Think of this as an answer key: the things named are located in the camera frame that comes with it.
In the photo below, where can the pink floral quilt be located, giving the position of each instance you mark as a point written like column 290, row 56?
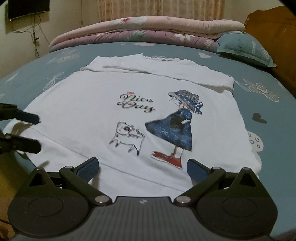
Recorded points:
column 185, row 25

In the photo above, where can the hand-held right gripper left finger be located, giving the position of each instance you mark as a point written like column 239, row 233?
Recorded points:
column 89, row 170

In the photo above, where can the teal floral bed sheet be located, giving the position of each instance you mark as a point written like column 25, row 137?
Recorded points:
column 277, row 139

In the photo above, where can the wooden headboard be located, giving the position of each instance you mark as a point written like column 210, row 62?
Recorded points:
column 272, row 30

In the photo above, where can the white t-shirt with black lettering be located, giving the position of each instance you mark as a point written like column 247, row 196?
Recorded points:
column 185, row 71

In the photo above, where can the purple floral quilt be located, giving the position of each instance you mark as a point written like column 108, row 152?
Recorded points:
column 129, row 37

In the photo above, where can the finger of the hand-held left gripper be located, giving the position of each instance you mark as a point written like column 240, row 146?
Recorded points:
column 29, row 117
column 27, row 143

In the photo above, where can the black wall television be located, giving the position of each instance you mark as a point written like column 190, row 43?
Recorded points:
column 27, row 8

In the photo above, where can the white t-shirt with girl print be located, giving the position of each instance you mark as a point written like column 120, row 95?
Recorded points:
column 92, row 92

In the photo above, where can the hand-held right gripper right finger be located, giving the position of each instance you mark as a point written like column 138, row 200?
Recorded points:
column 196, row 172

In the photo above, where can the beige curtain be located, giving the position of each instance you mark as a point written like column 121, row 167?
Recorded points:
column 161, row 8

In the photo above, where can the teal floral pillow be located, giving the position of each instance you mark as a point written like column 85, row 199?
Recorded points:
column 242, row 48

